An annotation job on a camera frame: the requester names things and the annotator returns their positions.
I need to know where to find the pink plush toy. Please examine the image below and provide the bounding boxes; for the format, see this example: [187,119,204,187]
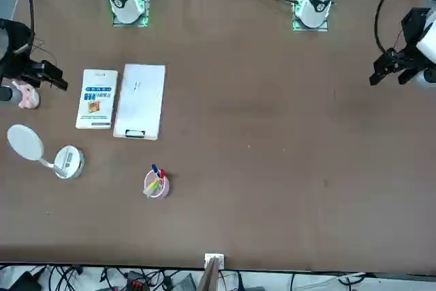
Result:
[12,79,41,110]

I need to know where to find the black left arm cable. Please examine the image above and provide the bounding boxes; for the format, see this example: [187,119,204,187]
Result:
[373,0,409,53]

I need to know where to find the white clipboard black clip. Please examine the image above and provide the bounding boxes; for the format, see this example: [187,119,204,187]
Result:
[112,63,167,141]

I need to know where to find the grey power adapter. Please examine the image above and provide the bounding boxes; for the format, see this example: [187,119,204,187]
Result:
[170,273,198,291]

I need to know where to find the white cable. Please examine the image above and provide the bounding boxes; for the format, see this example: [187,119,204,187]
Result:
[299,271,367,289]

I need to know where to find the black power adapter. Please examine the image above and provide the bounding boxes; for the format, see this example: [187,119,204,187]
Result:
[7,270,44,291]

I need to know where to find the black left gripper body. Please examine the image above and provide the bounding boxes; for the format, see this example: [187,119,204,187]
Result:
[391,7,432,55]

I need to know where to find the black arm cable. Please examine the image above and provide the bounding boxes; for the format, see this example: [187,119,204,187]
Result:
[22,0,37,57]
[373,0,409,53]

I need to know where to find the white foldable desk lamp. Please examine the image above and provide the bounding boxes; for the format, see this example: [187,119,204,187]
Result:
[6,123,85,180]

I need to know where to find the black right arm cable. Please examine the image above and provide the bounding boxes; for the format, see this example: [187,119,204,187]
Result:
[22,0,37,57]

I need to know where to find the white post bracket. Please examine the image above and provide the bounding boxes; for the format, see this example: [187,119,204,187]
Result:
[204,252,225,270]

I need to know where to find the black box red connectors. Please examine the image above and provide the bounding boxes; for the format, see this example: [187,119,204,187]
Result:
[125,270,153,291]

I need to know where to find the pink transparent pen cup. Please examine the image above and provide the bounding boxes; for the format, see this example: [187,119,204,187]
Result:
[143,168,170,199]

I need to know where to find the white blue paperback book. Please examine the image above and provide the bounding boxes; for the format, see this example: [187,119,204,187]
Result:
[75,68,119,130]

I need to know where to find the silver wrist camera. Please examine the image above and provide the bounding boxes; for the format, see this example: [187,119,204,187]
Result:
[0,85,22,103]

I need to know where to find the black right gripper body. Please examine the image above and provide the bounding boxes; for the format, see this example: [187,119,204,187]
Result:
[23,61,47,85]

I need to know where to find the aluminium camera post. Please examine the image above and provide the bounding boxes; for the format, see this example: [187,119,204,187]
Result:
[198,256,221,291]

